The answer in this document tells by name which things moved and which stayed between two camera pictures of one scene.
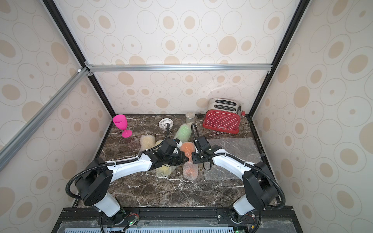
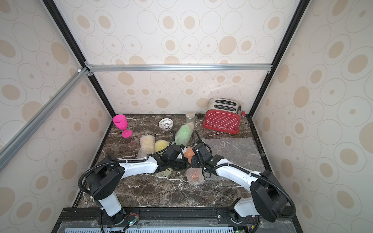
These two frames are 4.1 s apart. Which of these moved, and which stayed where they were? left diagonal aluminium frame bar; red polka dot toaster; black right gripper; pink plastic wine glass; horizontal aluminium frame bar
Moved: black right gripper
Stayed: horizontal aluminium frame bar; left diagonal aluminium frame bar; pink plastic wine glass; red polka dot toaster
